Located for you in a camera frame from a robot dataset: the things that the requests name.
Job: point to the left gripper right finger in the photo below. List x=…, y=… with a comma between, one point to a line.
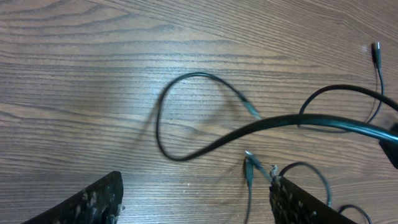
x=292, y=204

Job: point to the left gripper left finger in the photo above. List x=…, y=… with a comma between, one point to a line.
x=98, y=203

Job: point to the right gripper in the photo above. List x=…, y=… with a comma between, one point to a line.
x=390, y=151

